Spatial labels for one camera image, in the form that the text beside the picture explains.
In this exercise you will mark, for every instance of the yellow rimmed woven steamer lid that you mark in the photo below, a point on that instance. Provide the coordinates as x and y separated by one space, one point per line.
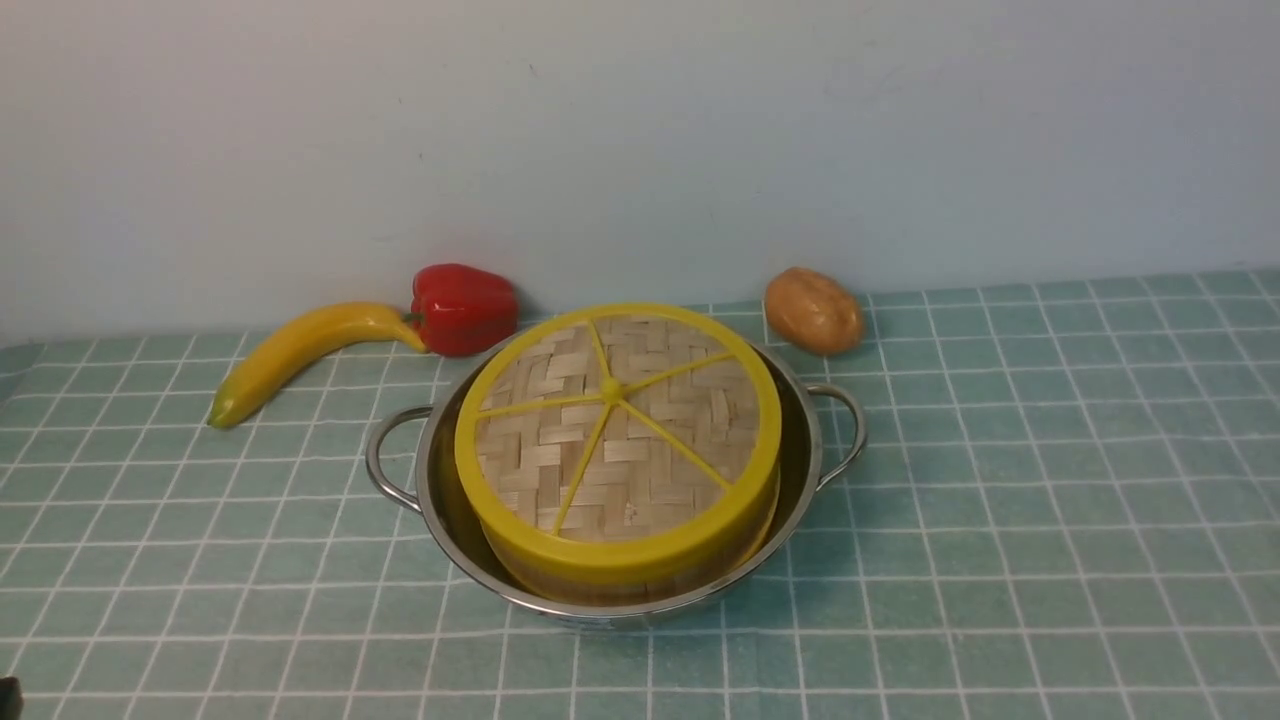
625 437

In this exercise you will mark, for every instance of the yellow rimmed bamboo steamer basket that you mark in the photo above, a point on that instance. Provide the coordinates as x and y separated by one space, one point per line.
629 589

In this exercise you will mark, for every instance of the stainless steel pot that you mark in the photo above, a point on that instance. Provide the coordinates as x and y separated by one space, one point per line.
434 493

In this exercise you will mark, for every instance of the brown potato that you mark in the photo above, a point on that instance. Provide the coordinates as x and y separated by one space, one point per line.
813 312

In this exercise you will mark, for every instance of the red bell pepper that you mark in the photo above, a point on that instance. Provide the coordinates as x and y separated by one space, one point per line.
459 310

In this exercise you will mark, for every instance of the yellow banana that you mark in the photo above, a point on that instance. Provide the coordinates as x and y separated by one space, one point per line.
298 344

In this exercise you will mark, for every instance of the green checkered tablecloth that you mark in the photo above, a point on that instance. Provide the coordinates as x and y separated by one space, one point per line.
1067 510

